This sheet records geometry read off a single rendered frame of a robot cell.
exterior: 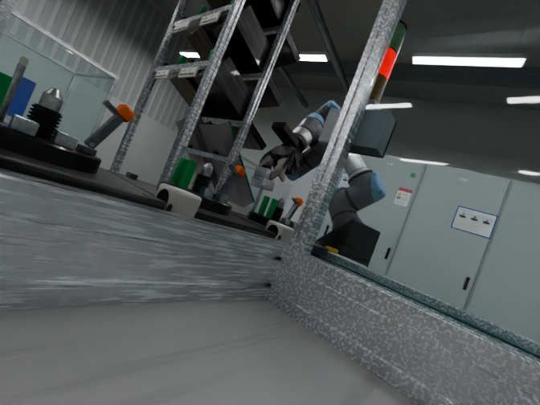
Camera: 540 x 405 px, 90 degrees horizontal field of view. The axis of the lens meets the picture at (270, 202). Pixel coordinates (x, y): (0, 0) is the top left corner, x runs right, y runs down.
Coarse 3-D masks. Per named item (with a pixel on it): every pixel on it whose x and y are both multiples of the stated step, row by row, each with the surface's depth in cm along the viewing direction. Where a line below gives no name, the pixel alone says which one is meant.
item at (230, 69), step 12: (228, 60) 76; (228, 72) 76; (216, 84) 77; (228, 84) 77; (240, 84) 79; (216, 96) 82; (228, 96) 78; (240, 96) 80; (216, 108) 88; (228, 108) 83; (240, 108) 81; (240, 120) 83; (252, 132) 86; (252, 144) 91; (264, 144) 89
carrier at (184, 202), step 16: (176, 176) 48; (208, 176) 51; (160, 192) 36; (176, 192) 34; (192, 192) 44; (208, 192) 46; (176, 208) 35; (192, 208) 37; (208, 208) 45; (224, 208) 48; (224, 224) 42; (240, 224) 45
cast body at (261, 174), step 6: (258, 168) 79; (264, 168) 78; (270, 168) 80; (258, 174) 79; (264, 174) 78; (252, 180) 76; (258, 180) 78; (264, 180) 78; (270, 180) 80; (258, 186) 78; (264, 186) 78; (270, 186) 81
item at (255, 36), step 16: (240, 16) 75; (240, 32) 76; (256, 32) 79; (240, 48) 81; (256, 48) 80; (240, 64) 87; (256, 64) 82; (256, 80) 88; (272, 80) 86; (272, 96) 88
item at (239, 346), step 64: (0, 320) 20; (64, 320) 22; (128, 320) 26; (192, 320) 30; (256, 320) 37; (0, 384) 15; (64, 384) 17; (128, 384) 18; (192, 384) 21; (256, 384) 24; (320, 384) 28; (384, 384) 33
